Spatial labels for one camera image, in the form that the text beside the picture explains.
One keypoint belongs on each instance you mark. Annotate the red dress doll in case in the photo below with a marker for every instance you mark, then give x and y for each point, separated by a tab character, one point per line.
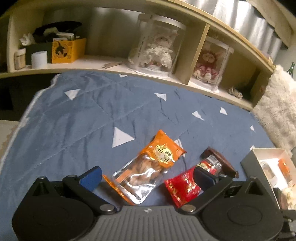
211	64

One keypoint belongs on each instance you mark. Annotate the white dress doll in case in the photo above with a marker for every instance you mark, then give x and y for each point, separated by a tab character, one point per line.
156	46

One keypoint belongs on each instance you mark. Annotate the orange snack pack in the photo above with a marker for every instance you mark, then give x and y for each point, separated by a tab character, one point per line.
285	171
136	180

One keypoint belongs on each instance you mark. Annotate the blue quilt with triangles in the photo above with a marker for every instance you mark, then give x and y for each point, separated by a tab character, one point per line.
89	118

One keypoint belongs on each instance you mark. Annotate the white nougat snack pack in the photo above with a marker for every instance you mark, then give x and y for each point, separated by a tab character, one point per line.
290	193

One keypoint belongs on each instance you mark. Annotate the yellow box on shelf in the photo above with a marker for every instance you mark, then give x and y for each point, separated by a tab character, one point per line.
68	51

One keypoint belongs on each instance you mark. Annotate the white roll on shelf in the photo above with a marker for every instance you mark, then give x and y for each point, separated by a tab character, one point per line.
39	60

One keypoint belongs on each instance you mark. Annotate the small ornament on shelf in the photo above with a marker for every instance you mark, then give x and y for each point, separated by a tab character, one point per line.
234	92

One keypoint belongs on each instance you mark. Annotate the clear pastry pack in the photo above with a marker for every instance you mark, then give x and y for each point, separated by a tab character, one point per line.
270	175

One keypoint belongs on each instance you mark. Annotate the red snack pack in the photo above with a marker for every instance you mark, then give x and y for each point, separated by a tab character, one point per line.
183	188

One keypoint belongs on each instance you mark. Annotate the grey curtain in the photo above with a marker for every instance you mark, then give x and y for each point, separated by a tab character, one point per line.
246	20

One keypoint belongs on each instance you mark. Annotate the green glass bottle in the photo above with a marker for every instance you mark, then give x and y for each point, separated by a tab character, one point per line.
291	70

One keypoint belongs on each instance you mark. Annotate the fluffy white pillow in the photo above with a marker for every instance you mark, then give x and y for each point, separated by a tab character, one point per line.
275	110

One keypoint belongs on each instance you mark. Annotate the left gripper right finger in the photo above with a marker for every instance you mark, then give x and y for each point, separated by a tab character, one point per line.
212	186

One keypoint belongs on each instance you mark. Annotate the white cardboard box tray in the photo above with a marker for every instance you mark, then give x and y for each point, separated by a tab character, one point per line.
274	168

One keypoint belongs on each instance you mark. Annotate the wooden headboard shelf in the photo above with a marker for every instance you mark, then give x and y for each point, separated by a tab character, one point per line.
110	28

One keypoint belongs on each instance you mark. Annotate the dark brown snack pack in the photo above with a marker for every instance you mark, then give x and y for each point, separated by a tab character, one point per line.
226	167

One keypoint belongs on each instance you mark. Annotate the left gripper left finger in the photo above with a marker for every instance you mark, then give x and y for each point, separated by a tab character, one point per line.
82	187

